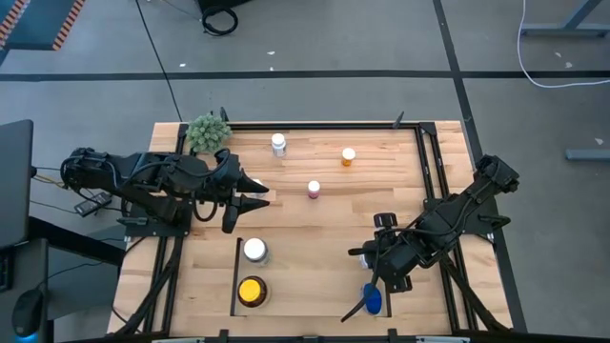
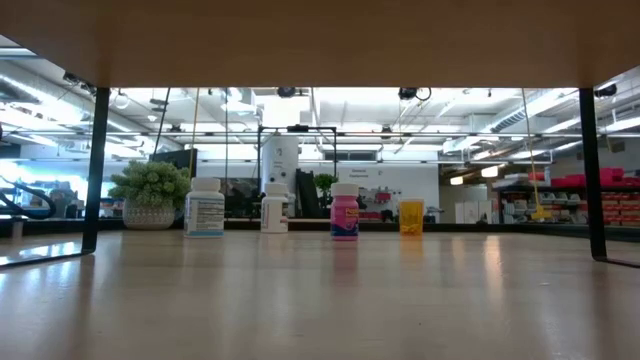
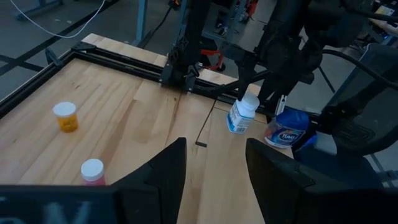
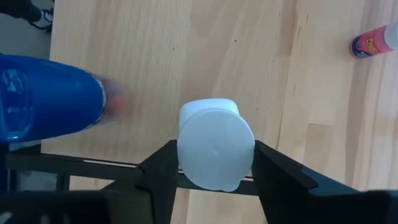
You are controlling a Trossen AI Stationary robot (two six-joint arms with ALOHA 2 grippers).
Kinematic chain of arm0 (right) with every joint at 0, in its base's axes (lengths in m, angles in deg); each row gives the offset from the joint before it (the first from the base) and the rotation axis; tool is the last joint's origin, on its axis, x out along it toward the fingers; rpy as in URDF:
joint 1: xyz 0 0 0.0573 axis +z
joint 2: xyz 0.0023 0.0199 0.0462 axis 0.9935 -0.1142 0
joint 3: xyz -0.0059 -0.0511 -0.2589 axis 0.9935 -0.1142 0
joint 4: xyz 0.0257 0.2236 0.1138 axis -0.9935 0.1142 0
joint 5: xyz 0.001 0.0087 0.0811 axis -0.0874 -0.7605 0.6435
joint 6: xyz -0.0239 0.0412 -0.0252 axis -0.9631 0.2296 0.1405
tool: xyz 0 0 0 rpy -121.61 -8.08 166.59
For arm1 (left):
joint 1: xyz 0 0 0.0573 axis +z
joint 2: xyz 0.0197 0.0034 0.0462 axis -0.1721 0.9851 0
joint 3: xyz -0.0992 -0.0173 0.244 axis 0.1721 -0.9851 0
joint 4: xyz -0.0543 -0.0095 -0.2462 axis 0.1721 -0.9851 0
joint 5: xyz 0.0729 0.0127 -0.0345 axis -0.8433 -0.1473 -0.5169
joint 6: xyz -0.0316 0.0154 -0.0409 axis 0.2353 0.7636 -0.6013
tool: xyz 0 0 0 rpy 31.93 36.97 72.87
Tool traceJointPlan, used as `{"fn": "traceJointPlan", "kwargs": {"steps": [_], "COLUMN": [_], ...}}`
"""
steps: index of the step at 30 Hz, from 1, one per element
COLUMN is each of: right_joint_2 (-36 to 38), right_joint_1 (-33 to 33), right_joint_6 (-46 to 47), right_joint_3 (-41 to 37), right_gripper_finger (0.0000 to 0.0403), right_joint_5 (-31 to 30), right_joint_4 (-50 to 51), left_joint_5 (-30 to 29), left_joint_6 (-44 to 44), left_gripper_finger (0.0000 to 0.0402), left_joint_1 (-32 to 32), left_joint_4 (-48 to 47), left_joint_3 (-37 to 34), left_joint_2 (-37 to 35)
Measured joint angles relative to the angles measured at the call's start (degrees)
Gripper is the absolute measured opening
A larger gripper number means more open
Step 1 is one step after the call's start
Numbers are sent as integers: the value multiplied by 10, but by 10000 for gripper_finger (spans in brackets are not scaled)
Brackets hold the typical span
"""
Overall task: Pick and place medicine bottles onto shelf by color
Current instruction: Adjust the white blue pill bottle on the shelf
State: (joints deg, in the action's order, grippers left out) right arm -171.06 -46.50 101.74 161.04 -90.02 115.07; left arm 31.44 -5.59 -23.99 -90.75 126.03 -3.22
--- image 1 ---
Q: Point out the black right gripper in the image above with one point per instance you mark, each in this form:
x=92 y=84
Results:
x=395 y=259

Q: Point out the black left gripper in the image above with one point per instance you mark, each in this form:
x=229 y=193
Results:
x=224 y=178

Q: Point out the medium white supplement bottle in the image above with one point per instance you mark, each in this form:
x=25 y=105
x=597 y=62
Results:
x=259 y=195

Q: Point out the blue oval bottle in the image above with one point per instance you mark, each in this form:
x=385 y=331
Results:
x=374 y=300

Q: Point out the large white supplement bottle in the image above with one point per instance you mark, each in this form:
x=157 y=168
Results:
x=256 y=250

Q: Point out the small white pill bottle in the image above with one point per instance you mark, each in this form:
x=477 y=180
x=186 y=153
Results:
x=278 y=144

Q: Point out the pink bottle with white lid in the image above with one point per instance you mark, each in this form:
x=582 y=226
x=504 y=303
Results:
x=313 y=188

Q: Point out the fish oil bottle yellow lid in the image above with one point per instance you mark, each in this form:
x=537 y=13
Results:
x=252 y=291

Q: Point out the small orange bottle white lid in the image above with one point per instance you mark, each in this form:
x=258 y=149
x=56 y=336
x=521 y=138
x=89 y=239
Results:
x=348 y=156

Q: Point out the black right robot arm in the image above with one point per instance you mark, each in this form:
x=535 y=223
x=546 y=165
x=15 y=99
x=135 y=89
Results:
x=453 y=214

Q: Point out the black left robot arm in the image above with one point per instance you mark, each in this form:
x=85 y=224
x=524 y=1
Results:
x=105 y=171

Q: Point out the green plant in white pot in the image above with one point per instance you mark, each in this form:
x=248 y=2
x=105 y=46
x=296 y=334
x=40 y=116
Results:
x=208 y=133

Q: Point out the black power adapter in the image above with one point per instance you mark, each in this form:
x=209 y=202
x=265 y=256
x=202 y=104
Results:
x=93 y=203

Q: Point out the dark grey monitor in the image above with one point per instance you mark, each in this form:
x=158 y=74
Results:
x=14 y=181

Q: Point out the black desk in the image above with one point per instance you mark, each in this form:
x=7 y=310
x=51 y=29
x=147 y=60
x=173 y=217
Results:
x=24 y=267

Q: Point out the black computer mouse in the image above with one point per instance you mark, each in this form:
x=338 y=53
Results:
x=27 y=312

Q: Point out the grey metal stand foot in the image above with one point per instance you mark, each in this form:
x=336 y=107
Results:
x=588 y=155
x=562 y=29

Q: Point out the hazard-striped grey platform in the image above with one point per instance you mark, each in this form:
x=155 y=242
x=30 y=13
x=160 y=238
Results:
x=38 y=24

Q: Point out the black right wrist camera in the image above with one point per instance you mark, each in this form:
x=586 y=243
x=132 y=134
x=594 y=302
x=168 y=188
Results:
x=399 y=285

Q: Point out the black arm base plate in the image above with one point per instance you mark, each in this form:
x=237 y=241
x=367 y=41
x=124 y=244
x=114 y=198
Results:
x=157 y=228
x=483 y=226

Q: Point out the black metal table frame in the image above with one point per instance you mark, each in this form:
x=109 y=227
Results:
x=324 y=126

